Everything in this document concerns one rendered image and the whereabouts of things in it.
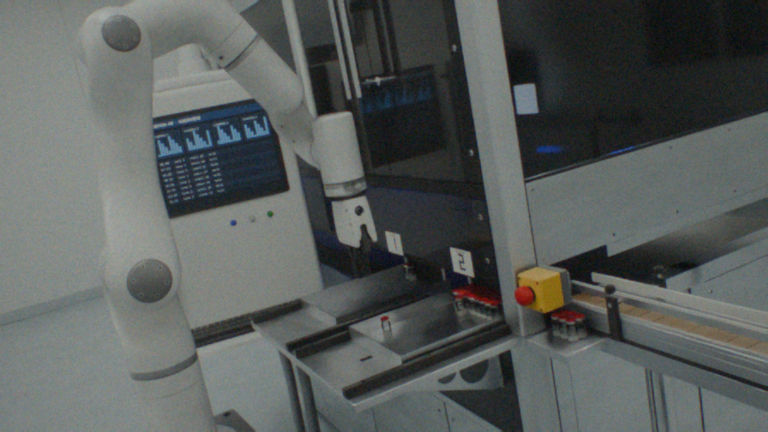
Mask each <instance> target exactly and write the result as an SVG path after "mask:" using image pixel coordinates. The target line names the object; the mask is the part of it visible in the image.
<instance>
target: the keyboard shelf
mask: <svg viewBox="0 0 768 432"><path fill-rule="evenodd" d="M262 340H265V338H264V337H263V336H261V335H260V334H259V333H258V332H256V331H255V332H252V333H247V334H244V335H241V336H237V337H235V338H231V339H226V340H223V341H220V342H217V343H214V344H210V345H205V346H202V347H200V348H196V350H197V354H198V358H199V359H202V358H205V357H210V356H213V355H216V354H219V353H222V352H225V351H230V350H233V349H236V348H239V347H242V346H246V345H251V344H254V343H256V342H260V341H262Z"/></svg>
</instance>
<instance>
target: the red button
mask: <svg viewBox="0 0 768 432"><path fill-rule="evenodd" d="M514 297H515V299H516V301H517V303H518V304H519V305H521V306H527V305H530V304H532V302H533V295H532V292H531V290H530V289H529V288H528V287H527V286H525V285H522V286H520V287H518V288H517V289H516V290H515V292H514Z"/></svg>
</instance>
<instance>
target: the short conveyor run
mask: <svg viewBox="0 0 768 432"><path fill-rule="evenodd" d="M653 272H654V273H655V274H657V276H655V277H654V285H646V284H642V283H638V282H634V281H631V280H626V279H620V278H616V277H612V276H608V275H604V274H600V273H591V277H592V281H594V282H598V283H601V284H599V285H598V286H594V285H588V284H585V283H581V282H578V281H575V280H571V282H570V285H571V289H572V290H575V291H581V293H580V294H577V295H575V296H572V298H573V300H571V303H569V304H567V305H563V306H561V307H560V309H568V310H569V312H570V311H575V312H576V313H577V314H583V315H584V316H585V324H586V331H589V332H592V333H595V334H598V335H601V336H604V337H606V338H608V340H609V347H607V348H605V349H603V350H601V351H603V352H605V353H608V354H610V355H613V356H615V357H619V358H622V359H624V360H627V361H629V362H631V363H636V364H638V365H640V366H643V367H646V368H648V369H652V370H655V371H656V372H659V373H662V374H665V375H668V376H671V377H673V378H676V379H678V380H681V381H684V382H687V383H690V384H692V385H694V386H697V387H701V388H704V389H706V390H708V391H711V392H714V393H717V394H720V395H722V396H724V397H727V398H730V399H733V400H736V401H739V402H742V403H743V404H746V405H750V406H752V407H755V408H758V409H760V410H762V411H767V412H768V312H764V311H760V310H756V309H750V308H746V307H742V306H738V305H734V304H730V303H724V302H719V301H716V300H712V299H708V298H704V297H697V296H694V295H690V294H686V293H682V292H678V291H672V290H668V289H667V283H666V278H664V277H662V273H664V266H662V265H656V266H654V268H653ZM625 289H626V290H625ZM718 312H719V313H718Z"/></svg>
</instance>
